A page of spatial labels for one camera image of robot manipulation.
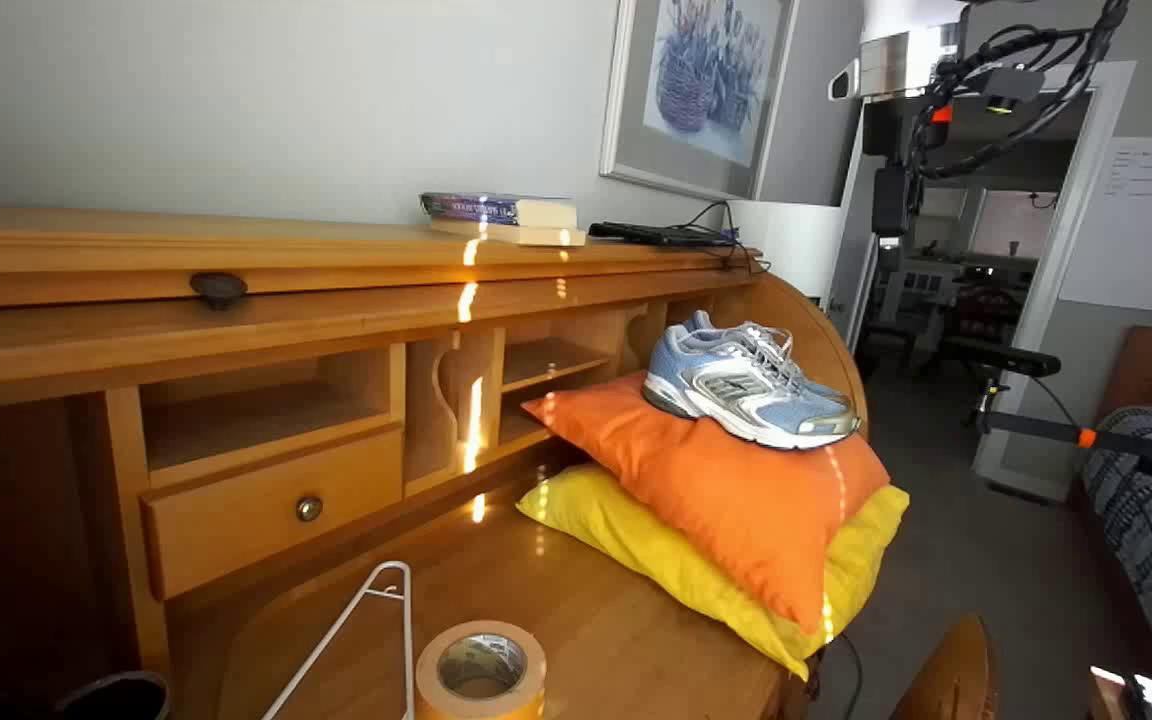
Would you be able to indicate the framed blue flower picture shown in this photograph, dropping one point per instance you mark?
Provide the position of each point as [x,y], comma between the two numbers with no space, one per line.
[708,82]

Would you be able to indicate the yellow pillow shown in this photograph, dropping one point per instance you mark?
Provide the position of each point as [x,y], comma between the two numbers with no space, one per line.
[629,535]

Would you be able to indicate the white orange device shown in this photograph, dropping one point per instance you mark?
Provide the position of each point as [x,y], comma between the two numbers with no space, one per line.
[1138,697]

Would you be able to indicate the black camera boom orange joints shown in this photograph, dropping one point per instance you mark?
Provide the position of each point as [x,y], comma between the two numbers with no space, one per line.
[1002,359]

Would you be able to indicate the wooden chair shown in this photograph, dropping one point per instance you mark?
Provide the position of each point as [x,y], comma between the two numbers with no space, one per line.
[948,682]

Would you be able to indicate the pale thin book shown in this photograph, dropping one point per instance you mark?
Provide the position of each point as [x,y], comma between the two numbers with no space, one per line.
[537,237]

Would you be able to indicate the round metal drawer knob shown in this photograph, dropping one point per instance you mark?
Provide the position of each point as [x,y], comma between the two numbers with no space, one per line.
[308,508]

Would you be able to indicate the wooden desk drawer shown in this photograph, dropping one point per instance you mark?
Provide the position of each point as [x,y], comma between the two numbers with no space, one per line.
[243,512]

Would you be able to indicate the wooden roll-top desk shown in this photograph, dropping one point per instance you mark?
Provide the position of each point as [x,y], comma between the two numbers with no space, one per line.
[336,305]

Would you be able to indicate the dark cluttered workbench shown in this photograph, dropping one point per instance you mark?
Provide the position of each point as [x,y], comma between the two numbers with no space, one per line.
[948,285]

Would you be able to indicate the blue white running shoe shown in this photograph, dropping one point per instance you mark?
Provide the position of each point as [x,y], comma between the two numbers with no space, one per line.
[750,395]
[703,323]

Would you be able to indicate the orange pillow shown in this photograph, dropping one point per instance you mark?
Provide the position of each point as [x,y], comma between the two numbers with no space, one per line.
[720,502]

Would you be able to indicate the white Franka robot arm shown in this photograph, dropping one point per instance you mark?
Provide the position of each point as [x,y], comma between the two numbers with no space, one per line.
[901,65]

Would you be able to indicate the tan tape roll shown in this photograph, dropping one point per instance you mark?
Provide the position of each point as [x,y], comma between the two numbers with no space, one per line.
[432,673]

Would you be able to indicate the whiteboard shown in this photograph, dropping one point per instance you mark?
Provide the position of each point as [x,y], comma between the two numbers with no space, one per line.
[1148,225]

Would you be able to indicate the white door frame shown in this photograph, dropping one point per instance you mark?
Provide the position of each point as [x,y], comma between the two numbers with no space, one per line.
[1050,305]

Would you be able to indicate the black round container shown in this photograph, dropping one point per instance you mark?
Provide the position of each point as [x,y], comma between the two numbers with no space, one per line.
[110,697]

